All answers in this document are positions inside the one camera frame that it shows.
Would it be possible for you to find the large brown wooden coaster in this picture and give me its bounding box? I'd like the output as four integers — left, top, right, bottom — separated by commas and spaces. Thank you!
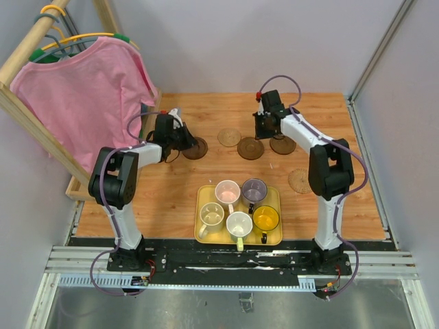
182, 137, 208, 160

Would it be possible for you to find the woven rattan coaster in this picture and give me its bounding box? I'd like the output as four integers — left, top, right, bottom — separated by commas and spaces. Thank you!
217, 128, 241, 147
288, 169, 312, 194

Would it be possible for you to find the purple translucent cup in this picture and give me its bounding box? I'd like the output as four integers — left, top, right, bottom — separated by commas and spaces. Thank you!
241, 178, 268, 215

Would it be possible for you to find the yellow translucent cup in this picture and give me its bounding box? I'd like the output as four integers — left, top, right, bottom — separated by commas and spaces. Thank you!
252, 206, 281, 244

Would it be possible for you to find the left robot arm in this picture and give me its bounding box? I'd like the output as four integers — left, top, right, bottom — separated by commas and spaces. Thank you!
88, 108, 198, 271

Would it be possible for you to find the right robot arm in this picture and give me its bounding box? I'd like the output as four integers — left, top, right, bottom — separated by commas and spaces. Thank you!
253, 90, 355, 274

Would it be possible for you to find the pink cup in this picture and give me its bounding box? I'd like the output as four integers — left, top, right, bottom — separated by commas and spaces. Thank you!
215, 180, 241, 214

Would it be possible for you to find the cream cup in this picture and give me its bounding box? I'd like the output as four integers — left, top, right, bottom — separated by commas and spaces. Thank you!
198, 202, 225, 239

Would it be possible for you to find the yellow plastic tray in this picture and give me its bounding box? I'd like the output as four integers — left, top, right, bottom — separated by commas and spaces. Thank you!
193, 185, 283, 246

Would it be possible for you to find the pink t-shirt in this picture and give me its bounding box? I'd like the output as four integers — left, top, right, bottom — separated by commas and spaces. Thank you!
10, 37, 157, 173

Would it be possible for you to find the yellow hanger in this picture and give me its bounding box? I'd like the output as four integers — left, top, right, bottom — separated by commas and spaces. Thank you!
59, 1, 140, 50

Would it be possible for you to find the grey hanger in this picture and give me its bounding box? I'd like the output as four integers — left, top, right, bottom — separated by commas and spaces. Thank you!
45, 34, 86, 58

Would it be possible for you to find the green garment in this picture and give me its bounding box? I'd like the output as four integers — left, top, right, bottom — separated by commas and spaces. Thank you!
28, 34, 139, 62

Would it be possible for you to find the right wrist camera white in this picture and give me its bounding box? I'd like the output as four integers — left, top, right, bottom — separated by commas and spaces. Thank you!
257, 97, 265, 115

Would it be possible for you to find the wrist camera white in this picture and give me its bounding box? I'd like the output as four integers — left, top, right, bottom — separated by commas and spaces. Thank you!
168, 108, 183, 130
257, 97, 265, 115

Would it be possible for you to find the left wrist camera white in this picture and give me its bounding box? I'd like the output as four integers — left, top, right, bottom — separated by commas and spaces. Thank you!
168, 108, 183, 130

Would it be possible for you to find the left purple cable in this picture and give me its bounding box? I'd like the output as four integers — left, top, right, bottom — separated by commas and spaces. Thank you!
89, 111, 162, 297

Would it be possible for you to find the white cup green handle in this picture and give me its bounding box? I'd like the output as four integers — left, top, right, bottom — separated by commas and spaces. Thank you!
226, 211, 253, 252

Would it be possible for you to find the wooden clothes rack frame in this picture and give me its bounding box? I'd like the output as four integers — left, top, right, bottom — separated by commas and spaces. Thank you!
1, 1, 158, 185

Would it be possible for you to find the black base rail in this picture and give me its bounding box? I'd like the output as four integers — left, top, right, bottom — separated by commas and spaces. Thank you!
67, 236, 394, 285

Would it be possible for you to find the grey cable duct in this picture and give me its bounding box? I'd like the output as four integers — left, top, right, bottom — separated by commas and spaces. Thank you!
58, 276, 316, 292

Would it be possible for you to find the aluminium frame post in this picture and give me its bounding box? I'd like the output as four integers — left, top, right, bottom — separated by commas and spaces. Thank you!
347, 0, 416, 106

